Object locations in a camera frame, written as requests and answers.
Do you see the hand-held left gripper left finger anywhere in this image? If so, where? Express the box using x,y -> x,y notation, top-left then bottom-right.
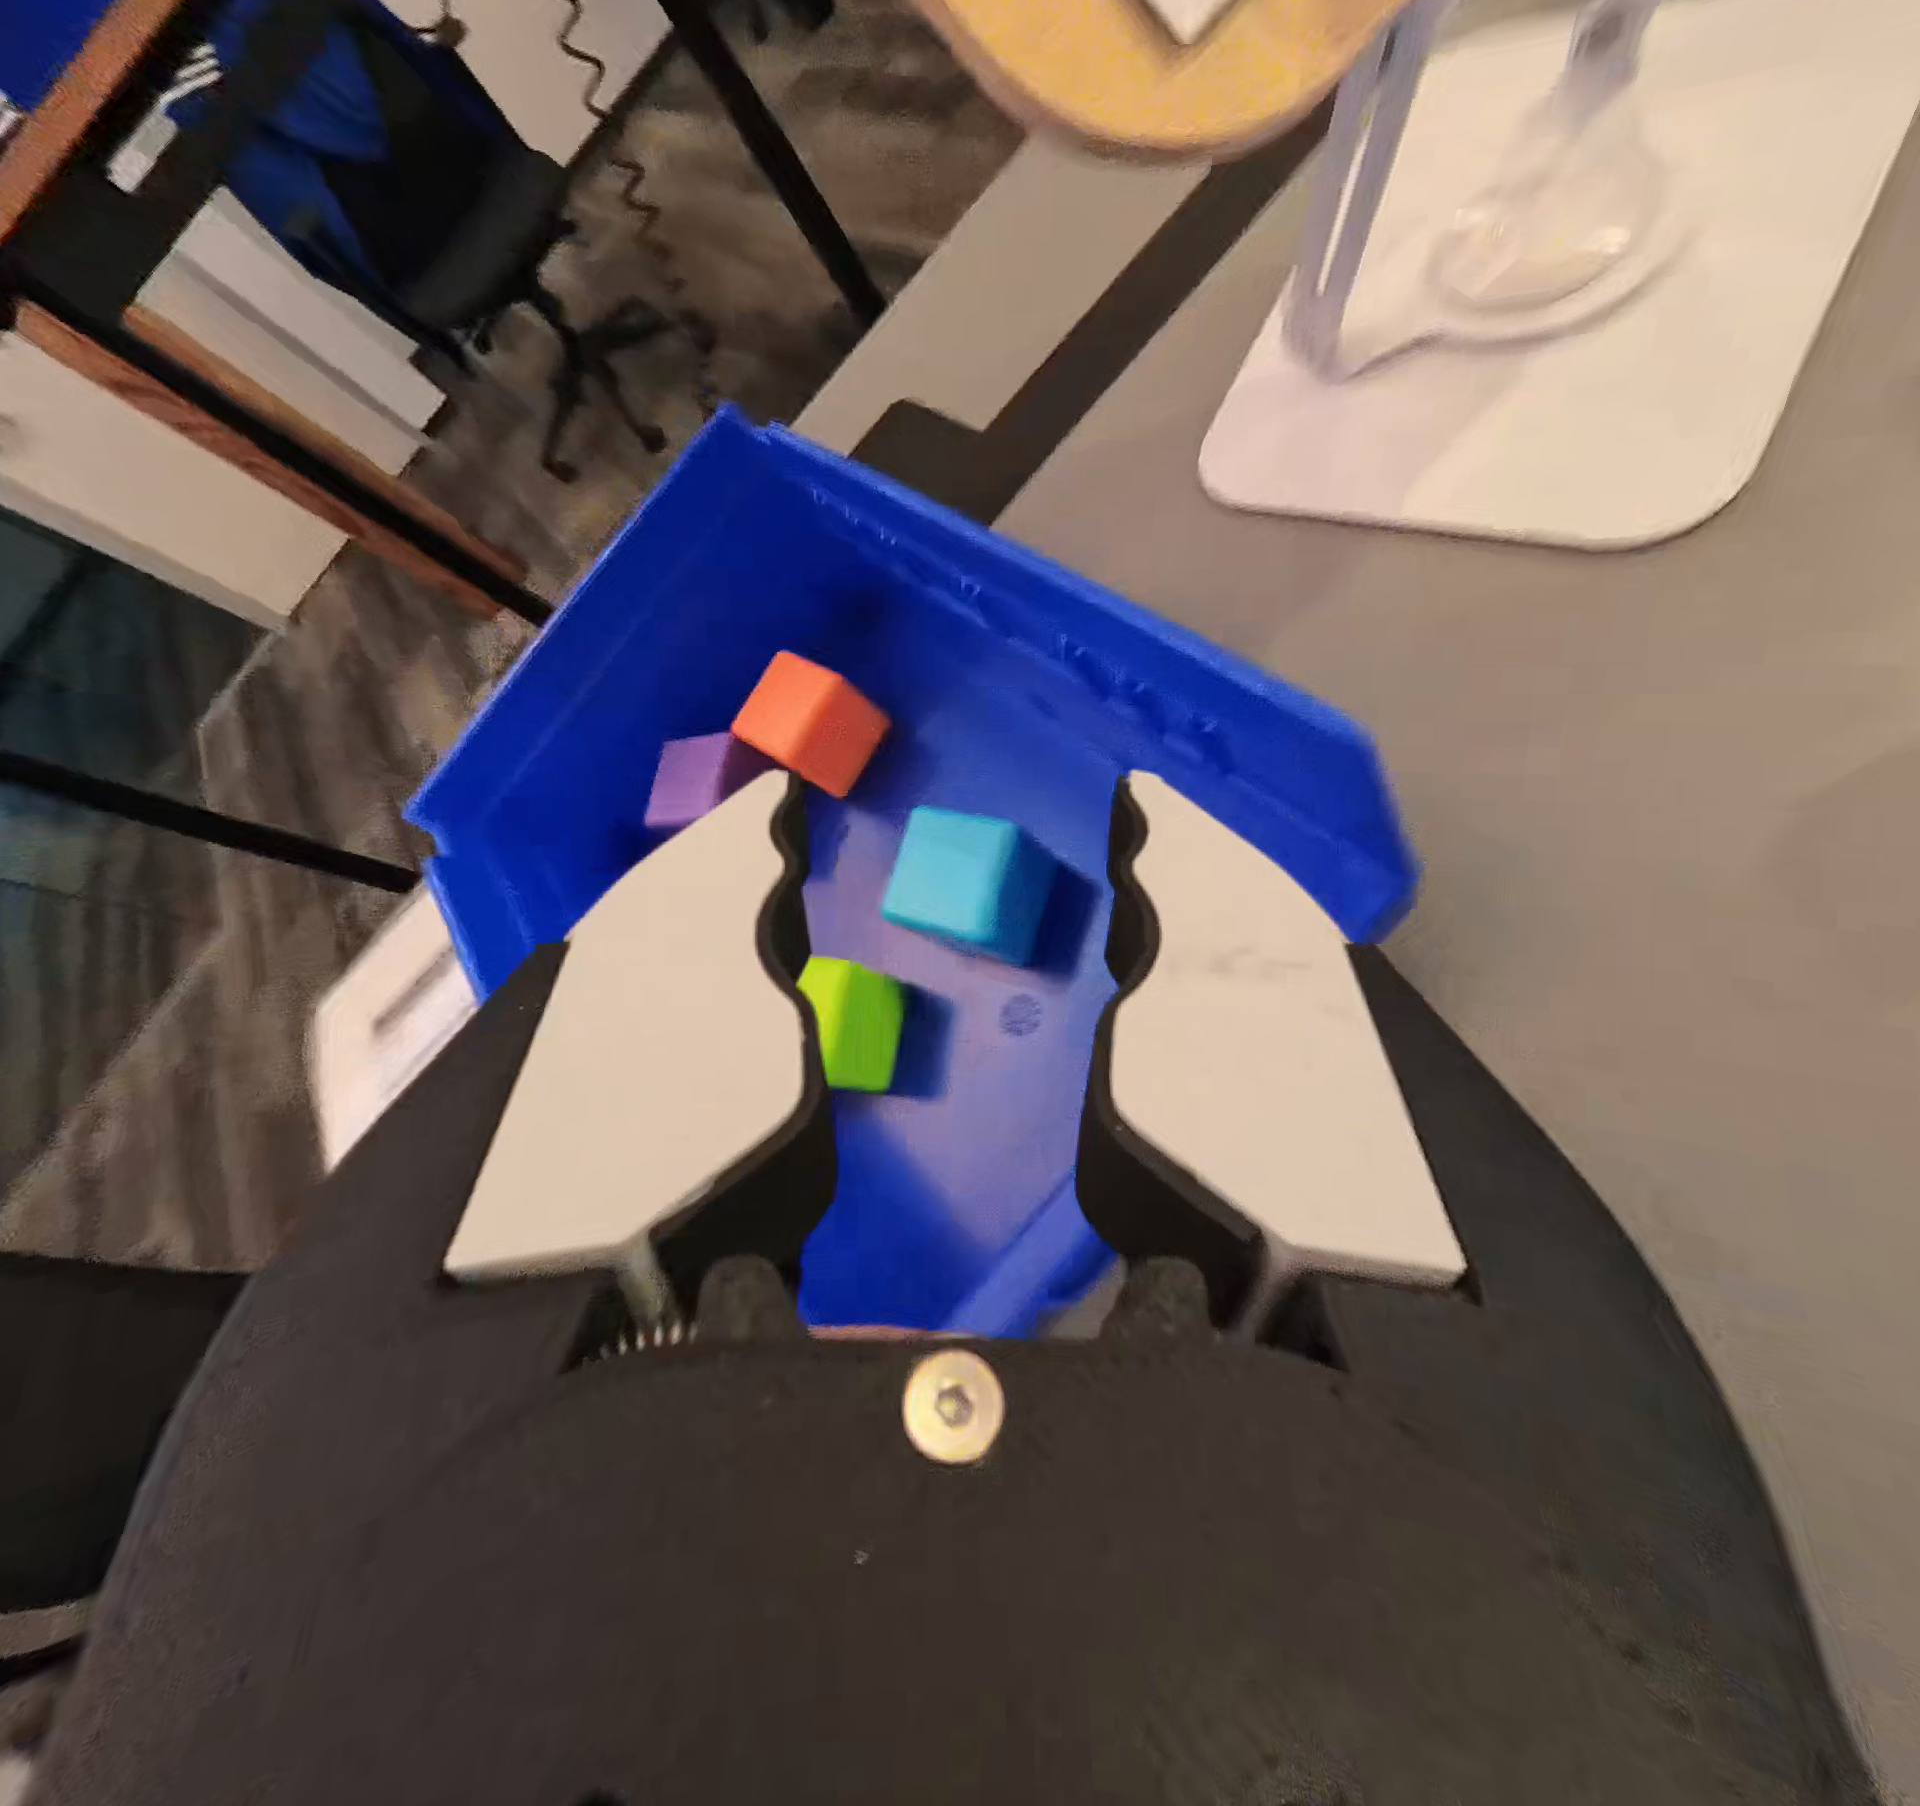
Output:
439,772 -> 839,1290

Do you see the black swivel chair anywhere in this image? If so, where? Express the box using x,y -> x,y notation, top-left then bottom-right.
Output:
195,0 -> 706,481

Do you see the orange cube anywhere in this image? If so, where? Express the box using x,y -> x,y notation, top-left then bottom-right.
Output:
729,652 -> 895,798

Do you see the wooden top table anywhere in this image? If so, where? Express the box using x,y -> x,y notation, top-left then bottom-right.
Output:
0,0 -> 886,630

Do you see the light blue cube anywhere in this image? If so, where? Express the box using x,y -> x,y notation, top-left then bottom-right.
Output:
880,806 -> 1058,967

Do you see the blue plastic bin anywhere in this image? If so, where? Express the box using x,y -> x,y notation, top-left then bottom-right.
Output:
406,404 -> 1419,1339

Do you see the grey desk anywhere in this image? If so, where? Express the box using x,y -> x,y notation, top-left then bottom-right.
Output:
786,0 -> 1920,1806

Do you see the blue jacket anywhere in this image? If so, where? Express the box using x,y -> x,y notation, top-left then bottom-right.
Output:
113,0 -> 496,279

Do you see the laminated instruction sheet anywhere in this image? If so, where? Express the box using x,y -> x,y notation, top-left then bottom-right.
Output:
308,891 -> 489,1170

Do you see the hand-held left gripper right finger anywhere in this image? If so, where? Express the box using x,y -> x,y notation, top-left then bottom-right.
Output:
1077,772 -> 1473,1290

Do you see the green cube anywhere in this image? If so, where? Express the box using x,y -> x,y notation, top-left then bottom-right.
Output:
795,954 -> 908,1093

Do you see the purple cube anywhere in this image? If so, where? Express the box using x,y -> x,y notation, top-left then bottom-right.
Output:
644,733 -> 781,832

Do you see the black coiled cable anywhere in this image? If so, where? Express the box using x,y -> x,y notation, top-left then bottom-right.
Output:
495,0 -> 669,240

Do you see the wooden document stand white base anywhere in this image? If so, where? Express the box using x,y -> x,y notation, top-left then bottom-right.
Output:
825,0 -> 1920,552

